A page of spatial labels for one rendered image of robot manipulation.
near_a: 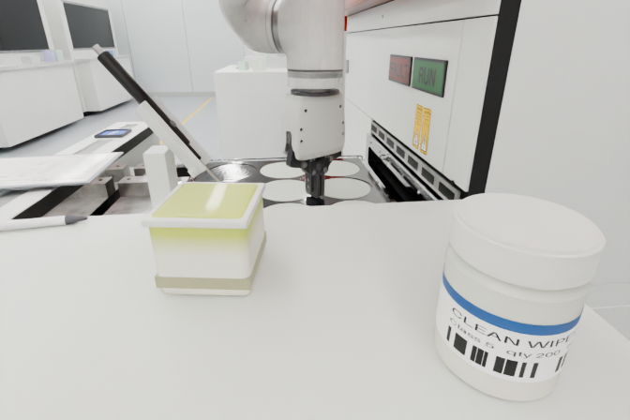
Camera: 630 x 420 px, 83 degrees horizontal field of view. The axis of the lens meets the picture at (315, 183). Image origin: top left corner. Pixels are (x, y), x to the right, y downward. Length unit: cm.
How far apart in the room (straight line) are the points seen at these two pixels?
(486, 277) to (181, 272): 20
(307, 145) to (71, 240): 32
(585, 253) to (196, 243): 23
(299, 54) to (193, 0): 819
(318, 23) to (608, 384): 46
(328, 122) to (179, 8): 824
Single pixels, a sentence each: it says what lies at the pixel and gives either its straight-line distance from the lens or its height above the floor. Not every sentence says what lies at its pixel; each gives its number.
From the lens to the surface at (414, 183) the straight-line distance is 59.
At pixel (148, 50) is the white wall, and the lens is 892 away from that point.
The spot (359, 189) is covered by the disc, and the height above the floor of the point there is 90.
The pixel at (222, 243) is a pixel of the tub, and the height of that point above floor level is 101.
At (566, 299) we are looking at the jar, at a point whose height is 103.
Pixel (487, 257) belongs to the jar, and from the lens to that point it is 19.
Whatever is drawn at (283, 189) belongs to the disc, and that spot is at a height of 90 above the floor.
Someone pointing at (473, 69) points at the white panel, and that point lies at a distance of 46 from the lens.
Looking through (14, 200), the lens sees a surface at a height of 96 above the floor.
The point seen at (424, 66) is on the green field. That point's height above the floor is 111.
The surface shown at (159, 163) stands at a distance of 37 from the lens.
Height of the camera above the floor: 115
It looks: 22 degrees down
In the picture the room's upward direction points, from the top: straight up
